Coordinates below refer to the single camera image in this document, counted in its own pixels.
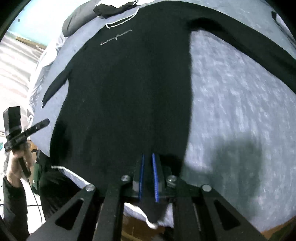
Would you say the black sweater with white trim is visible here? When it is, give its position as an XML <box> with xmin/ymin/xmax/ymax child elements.
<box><xmin>41</xmin><ymin>0</ymin><xmax>296</xmax><ymax>223</ymax></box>

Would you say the person's left forearm black sleeve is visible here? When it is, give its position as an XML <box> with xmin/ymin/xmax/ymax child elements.
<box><xmin>3</xmin><ymin>177</ymin><xmax>30</xmax><ymax>240</ymax></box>

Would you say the black and white clothes pile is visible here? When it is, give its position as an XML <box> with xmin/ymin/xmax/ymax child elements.
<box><xmin>93</xmin><ymin>1</ymin><xmax>138</xmax><ymax>19</ymax></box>

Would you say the light grey duvet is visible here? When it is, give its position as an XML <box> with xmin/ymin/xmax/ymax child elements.
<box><xmin>27</xmin><ymin>33</ymin><xmax>67</xmax><ymax>125</ymax></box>

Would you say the dark grey long bolster pillow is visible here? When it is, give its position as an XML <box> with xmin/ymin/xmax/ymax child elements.
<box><xmin>62</xmin><ymin>1</ymin><xmax>99</xmax><ymax>37</ymax></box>

